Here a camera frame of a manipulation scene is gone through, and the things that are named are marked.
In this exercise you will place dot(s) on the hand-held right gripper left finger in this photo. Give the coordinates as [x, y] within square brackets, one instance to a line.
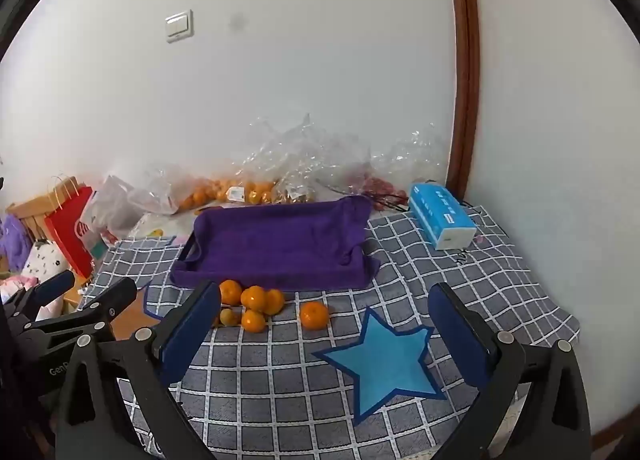
[192, 335]

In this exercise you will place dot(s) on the small green fruit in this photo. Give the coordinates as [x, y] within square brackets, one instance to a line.
[229, 316]

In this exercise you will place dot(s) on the wooden chair back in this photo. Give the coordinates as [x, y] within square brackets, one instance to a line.
[27, 212]

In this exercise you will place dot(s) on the cream printed bed sheet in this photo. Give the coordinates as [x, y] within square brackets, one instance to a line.
[150, 225]

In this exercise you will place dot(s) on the brown wooden door frame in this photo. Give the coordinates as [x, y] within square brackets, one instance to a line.
[462, 40]

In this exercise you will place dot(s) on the clear bag of oranges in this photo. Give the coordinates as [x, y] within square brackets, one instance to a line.
[210, 192]

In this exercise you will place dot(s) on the blue tissue pack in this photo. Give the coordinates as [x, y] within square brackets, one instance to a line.
[442, 212]

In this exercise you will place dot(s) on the pile of red lychees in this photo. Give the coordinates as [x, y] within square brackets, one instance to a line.
[377, 187]

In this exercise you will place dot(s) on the purple plush toy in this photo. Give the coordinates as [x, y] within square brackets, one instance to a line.
[15, 240]

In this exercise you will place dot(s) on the large crumpled clear plastic bag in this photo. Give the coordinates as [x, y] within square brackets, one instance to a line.
[310, 150]

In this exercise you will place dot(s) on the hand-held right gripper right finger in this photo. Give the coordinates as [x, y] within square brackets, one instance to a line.
[457, 335]

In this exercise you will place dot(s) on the red paper bag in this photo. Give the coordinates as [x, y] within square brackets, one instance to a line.
[67, 235]

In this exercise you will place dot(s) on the white light switch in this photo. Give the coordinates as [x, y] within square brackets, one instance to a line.
[179, 25]

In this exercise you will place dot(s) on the purple towel lined tray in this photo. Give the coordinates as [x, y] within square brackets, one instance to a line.
[280, 245]

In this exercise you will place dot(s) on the white spotted cloth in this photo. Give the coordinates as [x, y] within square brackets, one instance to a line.
[45, 260]

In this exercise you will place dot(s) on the clear bag of longans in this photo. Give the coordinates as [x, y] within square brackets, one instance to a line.
[295, 195]

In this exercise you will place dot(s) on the grey checked star blanket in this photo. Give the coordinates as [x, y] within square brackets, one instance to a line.
[300, 390]

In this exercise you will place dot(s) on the white plastic bag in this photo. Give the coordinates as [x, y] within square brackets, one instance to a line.
[112, 205]

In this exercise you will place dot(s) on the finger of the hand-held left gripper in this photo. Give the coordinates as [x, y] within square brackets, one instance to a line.
[50, 287]
[107, 300]

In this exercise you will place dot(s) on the small crumpled clear plastic bag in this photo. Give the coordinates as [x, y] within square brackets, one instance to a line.
[410, 155]

